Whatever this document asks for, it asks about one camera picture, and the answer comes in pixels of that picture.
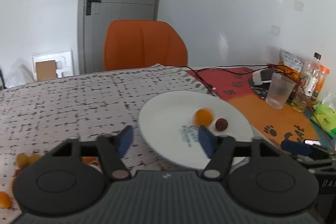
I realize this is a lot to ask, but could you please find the large orange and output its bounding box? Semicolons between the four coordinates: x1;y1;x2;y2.
81;156;98;165

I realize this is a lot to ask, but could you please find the small red fruit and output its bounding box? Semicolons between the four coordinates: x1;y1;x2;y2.
215;118;228;132

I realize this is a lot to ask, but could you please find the medium orange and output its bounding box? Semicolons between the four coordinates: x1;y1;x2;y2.
193;108;215;127

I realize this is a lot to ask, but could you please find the small red apple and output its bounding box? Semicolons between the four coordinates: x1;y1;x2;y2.
14;169;23;177

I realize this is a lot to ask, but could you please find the white ceramic bowl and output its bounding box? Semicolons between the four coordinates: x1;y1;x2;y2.
138;91;253;170

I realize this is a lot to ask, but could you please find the orange red table mat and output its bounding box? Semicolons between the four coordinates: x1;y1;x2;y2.
198;67;319;145

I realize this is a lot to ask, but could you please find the brown kiwi right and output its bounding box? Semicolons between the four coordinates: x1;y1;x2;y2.
29;153;41;165

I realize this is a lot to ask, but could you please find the brown kiwi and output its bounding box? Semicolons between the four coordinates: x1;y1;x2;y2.
16;153;30;169
29;153;41;165

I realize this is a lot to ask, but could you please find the patterned white tablecloth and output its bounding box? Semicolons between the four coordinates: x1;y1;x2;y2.
0;63;253;224

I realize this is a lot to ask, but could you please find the black white power adapter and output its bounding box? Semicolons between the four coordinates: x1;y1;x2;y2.
252;68;275;86

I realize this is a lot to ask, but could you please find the frosted plastic cup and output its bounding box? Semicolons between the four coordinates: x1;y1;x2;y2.
265;73;295;110

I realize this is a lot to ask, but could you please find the brown kiwi left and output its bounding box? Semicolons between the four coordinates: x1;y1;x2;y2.
16;153;30;169

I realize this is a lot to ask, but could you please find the white foam packaging board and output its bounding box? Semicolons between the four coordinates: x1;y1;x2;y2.
33;51;74;81

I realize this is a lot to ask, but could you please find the orange chair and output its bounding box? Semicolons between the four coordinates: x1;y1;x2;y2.
103;20;188;71

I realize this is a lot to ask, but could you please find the green tissue pack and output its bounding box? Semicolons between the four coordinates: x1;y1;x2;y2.
310;105;336;138

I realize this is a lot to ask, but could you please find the snack package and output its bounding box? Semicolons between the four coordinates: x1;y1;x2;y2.
278;49;305;78

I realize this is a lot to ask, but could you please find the clear plastic bottle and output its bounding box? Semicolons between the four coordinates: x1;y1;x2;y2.
301;52;321;98

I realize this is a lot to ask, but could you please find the small tangerine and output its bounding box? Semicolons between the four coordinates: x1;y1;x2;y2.
0;192;12;209

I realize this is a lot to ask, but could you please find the black cable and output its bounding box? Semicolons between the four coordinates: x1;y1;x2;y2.
180;63;289;94

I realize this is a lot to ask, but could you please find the black door handle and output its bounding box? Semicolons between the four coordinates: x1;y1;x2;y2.
85;0;101;15

